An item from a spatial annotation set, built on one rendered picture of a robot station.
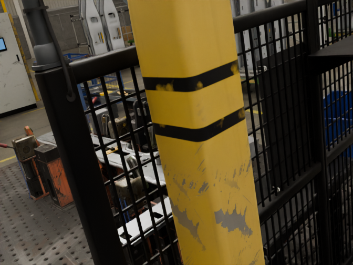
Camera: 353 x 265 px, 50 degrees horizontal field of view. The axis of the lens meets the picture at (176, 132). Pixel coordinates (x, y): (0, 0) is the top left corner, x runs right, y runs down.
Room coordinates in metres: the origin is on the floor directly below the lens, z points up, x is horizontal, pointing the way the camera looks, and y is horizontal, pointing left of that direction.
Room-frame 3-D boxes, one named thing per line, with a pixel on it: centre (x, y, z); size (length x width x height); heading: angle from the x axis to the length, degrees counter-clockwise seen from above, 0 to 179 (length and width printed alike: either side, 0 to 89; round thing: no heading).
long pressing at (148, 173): (1.66, 0.33, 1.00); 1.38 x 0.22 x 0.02; 40
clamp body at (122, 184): (1.20, 0.20, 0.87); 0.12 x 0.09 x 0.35; 130
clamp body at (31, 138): (1.97, 0.83, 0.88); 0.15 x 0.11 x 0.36; 130
